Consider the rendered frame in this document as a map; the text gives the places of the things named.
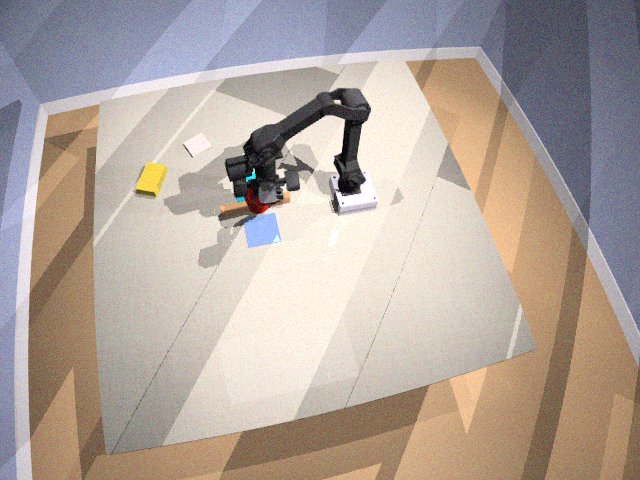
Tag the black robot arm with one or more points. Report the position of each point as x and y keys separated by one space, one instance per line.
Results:
x=265 y=144

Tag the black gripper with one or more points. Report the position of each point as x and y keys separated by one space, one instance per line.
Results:
x=291 y=179

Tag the red cup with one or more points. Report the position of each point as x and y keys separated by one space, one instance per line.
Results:
x=255 y=207

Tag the yellow block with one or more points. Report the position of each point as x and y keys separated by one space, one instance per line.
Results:
x=151 y=179

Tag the tan rectangular block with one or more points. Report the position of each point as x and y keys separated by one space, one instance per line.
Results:
x=242 y=207

